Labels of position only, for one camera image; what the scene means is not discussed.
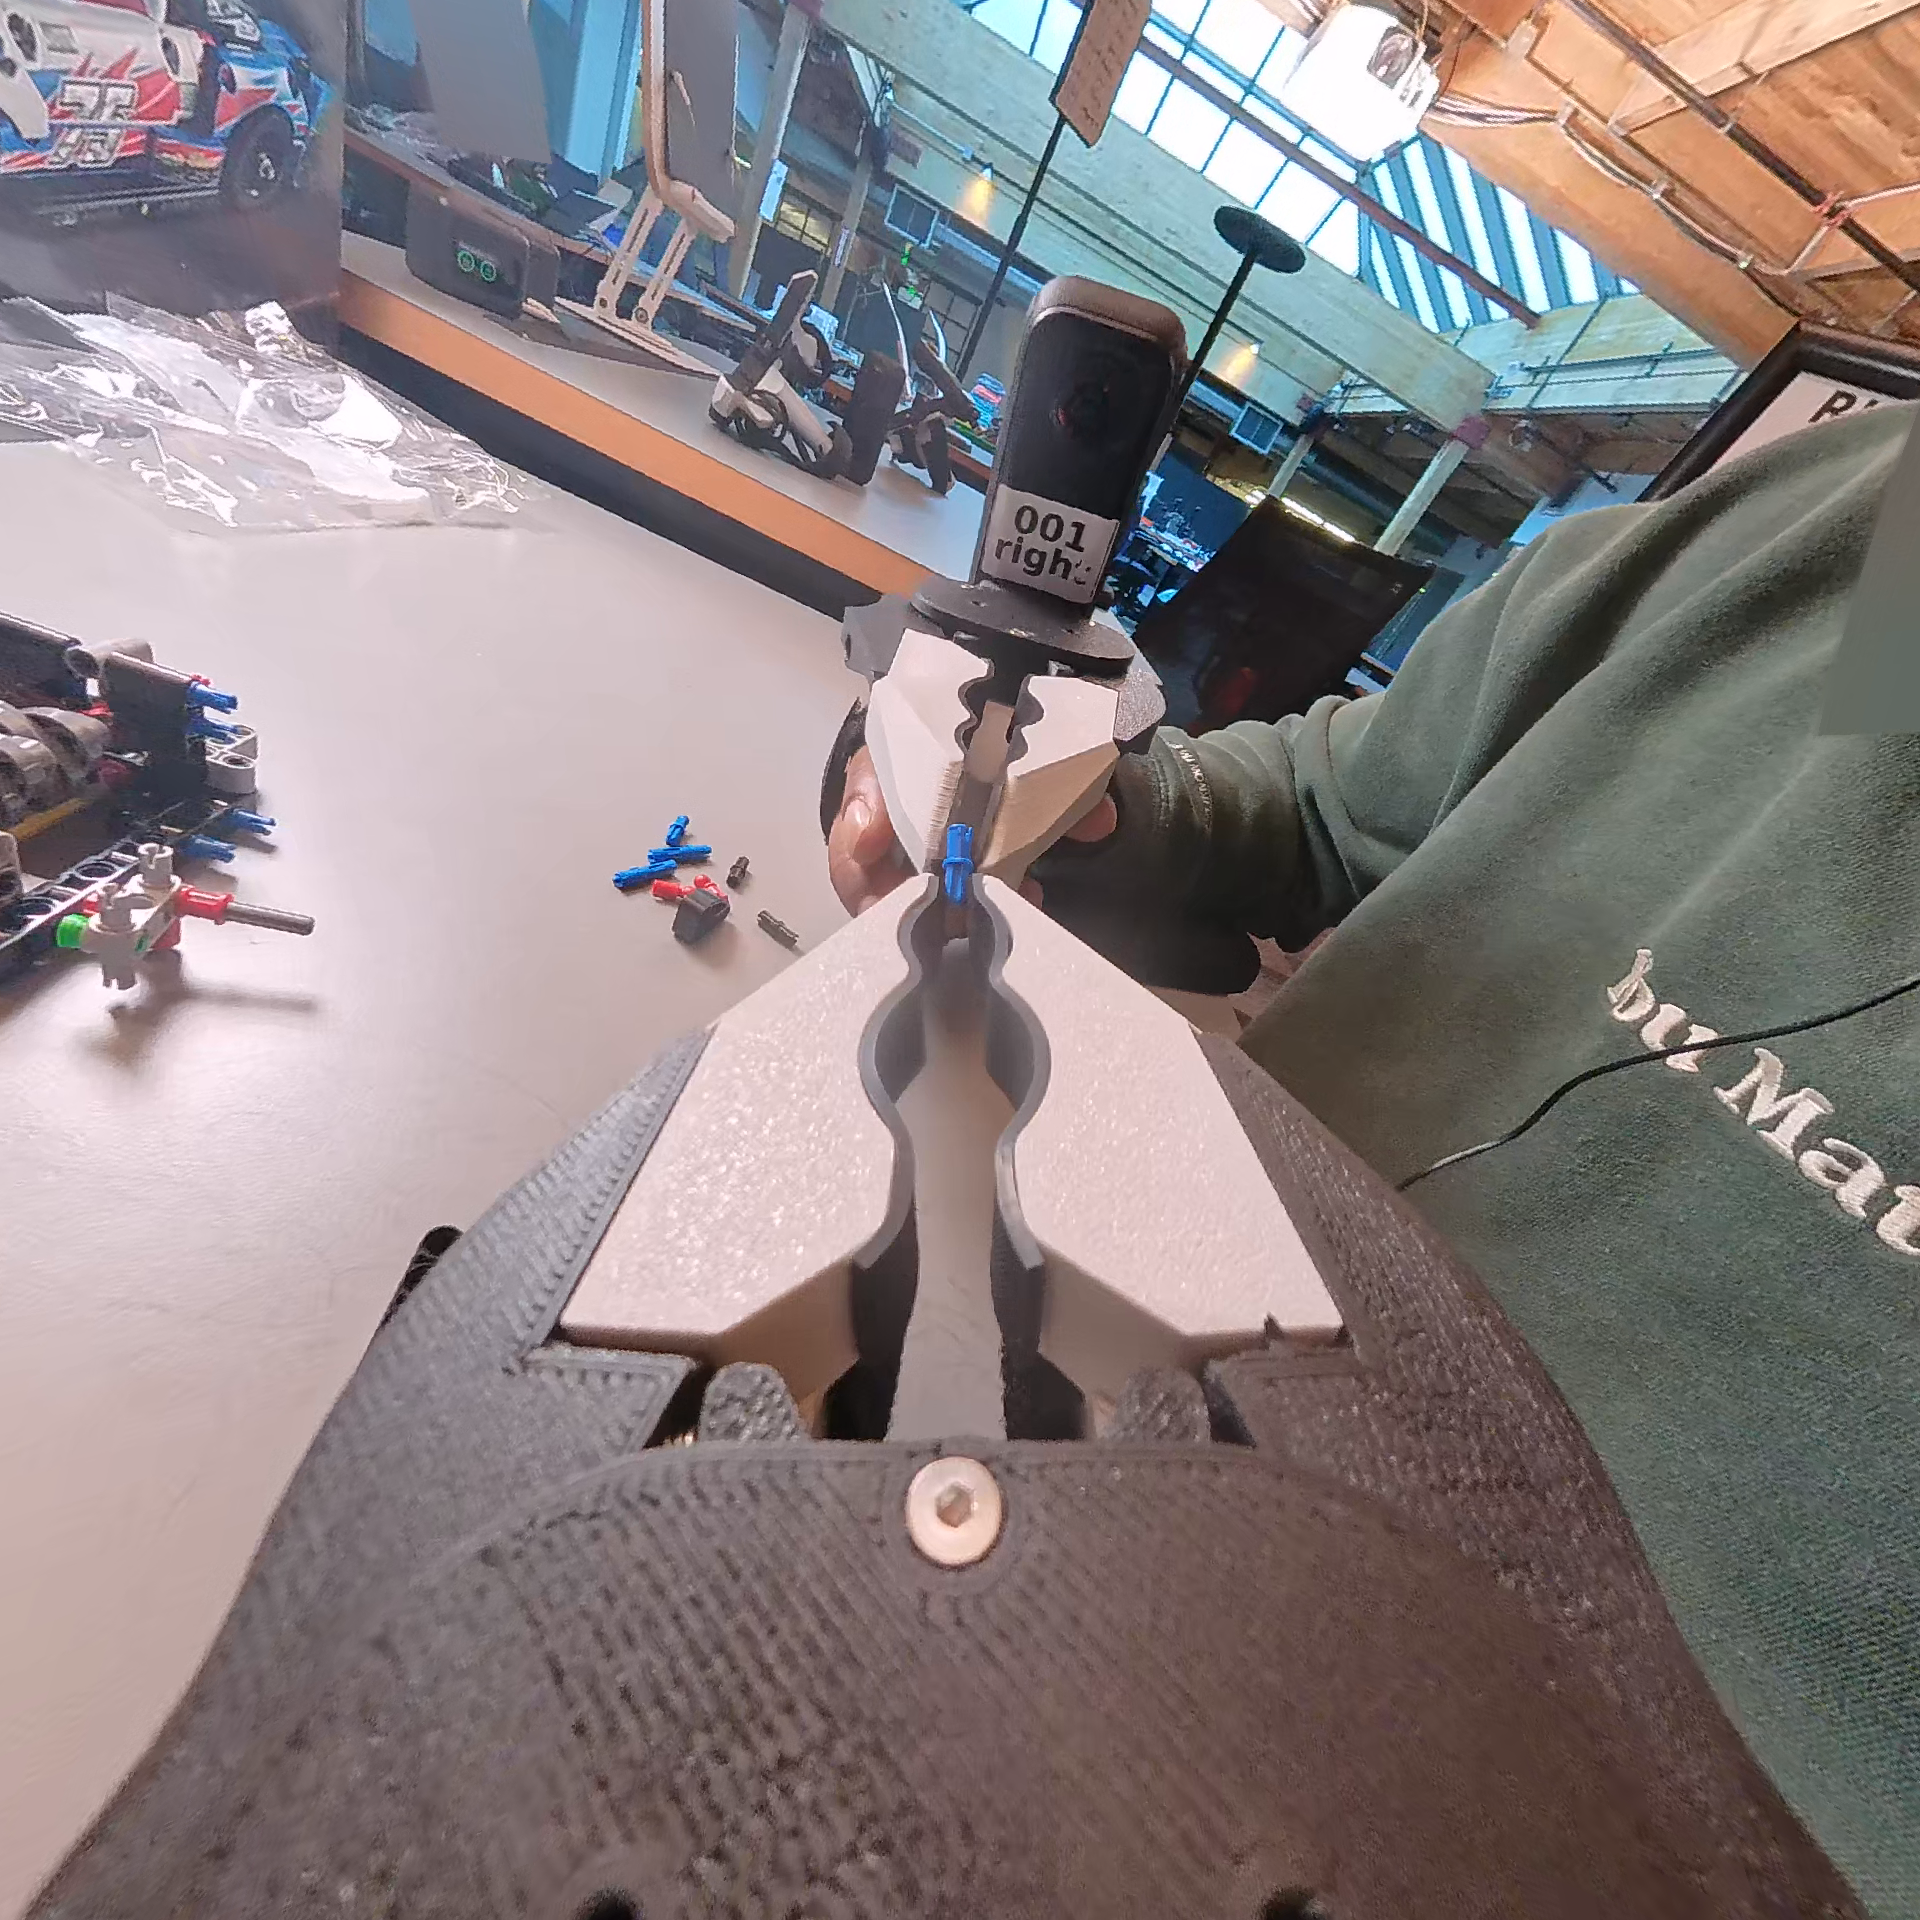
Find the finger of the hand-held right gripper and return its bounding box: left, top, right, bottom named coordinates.
left=972, top=675, right=1128, bottom=902
left=870, top=627, right=985, bottom=890

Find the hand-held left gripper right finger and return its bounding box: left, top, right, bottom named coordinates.
left=964, top=878, right=1347, bottom=1424

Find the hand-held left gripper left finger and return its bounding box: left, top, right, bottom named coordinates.
left=563, top=878, right=955, bottom=1427

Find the lego car chassis assembly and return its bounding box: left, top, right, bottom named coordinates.
left=0, top=607, right=319, bottom=992

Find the lego car set box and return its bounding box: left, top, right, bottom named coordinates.
left=0, top=0, right=350, bottom=322

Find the black and white device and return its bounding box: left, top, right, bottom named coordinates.
left=706, top=271, right=845, bottom=468
left=839, top=283, right=995, bottom=498

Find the black monitor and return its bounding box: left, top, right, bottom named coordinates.
left=1146, top=495, right=1439, bottom=740

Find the black pole with brown board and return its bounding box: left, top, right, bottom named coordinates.
left=952, top=0, right=1156, bottom=390

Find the orange edged table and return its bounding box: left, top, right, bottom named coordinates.
left=337, top=223, right=1037, bottom=610

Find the white stand with legs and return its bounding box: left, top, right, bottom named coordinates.
left=556, top=0, right=789, bottom=381

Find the green sweatshirt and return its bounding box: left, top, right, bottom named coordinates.
left=1237, top=402, right=1920, bottom=1920

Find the black device with green lights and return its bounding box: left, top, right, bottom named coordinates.
left=404, top=188, right=569, bottom=320

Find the black framed white sign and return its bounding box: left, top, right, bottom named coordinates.
left=1637, top=318, right=1920, bottom=502

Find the clear plastic bag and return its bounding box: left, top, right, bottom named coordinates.
left=0, top=291, right=530, bottom=536

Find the black cable with round plug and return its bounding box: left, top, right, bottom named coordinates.
left=1400, top=975, right=1920, bottom=1192

